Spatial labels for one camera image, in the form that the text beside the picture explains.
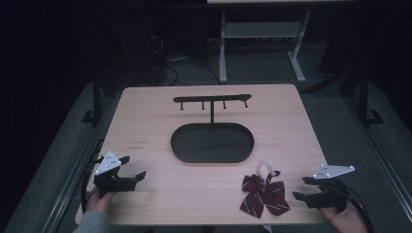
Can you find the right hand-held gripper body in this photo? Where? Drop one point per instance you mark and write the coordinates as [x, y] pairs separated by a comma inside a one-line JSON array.
[[327, 194]]

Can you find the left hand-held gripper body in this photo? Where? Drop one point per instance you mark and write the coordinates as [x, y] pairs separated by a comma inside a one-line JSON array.
[[111, 183]]

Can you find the dark red striped bow tie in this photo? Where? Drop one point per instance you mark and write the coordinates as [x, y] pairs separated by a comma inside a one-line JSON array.
[[264, 194]]

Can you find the black hook rack with tray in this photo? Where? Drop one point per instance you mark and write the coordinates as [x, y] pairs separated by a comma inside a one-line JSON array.
[[212, 144]]

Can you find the person's left hand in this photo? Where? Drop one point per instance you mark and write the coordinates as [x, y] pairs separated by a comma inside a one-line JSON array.
[[97, 203]]

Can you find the person's right hand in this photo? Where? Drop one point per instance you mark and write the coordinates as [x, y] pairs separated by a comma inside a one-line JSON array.
[[345, 218]]

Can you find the black metal stand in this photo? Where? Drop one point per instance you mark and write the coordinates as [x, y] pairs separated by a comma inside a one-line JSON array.
[[365, 97], [96, 97]]

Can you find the white metal table frame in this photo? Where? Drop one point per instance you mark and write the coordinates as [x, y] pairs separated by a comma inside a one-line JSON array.
[[262, 29]]

